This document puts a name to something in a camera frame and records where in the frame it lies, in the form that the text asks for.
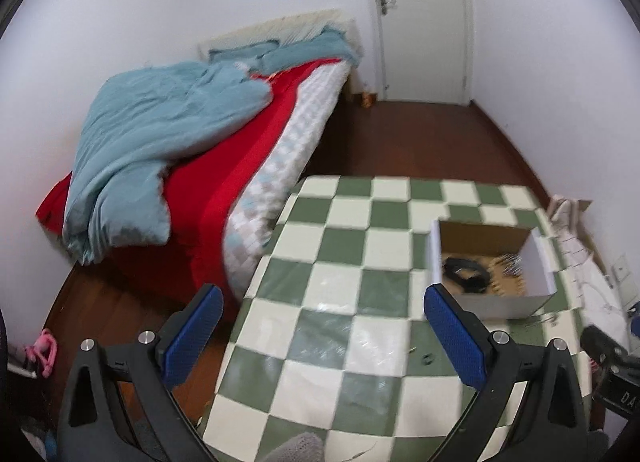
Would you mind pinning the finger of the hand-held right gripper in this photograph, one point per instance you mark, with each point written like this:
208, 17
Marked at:
602, 344

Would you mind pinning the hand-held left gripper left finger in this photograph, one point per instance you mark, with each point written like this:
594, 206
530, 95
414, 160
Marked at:
195, 337

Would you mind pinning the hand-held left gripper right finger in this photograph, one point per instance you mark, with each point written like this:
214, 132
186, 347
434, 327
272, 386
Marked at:
457, 337

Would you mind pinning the white cardboard box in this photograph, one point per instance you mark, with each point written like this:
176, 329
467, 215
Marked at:
542, 269

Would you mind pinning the white plastic bag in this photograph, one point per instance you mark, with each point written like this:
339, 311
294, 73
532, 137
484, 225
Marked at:
585, 267

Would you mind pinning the bed with red sheet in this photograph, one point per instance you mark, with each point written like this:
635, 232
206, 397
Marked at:
210, 202

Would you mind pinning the green white checkered tablecloth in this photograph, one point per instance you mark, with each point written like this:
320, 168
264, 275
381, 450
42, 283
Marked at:
345, 252

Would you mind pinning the grey knit cloth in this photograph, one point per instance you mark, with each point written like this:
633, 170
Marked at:
295, 449

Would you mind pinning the pink toy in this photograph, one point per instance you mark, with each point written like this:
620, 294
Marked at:
44, 349

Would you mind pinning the white quilted mattress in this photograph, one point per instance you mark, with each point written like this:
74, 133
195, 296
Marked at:
280, 176

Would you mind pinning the light blue blanket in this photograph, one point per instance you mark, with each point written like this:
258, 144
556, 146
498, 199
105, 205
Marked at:
160, 126

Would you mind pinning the small orange object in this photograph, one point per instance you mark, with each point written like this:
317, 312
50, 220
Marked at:
368, 99

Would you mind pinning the light blue pillow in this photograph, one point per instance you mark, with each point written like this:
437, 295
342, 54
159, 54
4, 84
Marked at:
300, 49

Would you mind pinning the white door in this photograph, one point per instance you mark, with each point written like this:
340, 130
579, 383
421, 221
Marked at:
425, 21

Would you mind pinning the white wall socket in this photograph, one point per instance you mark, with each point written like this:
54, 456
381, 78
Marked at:
622, 269

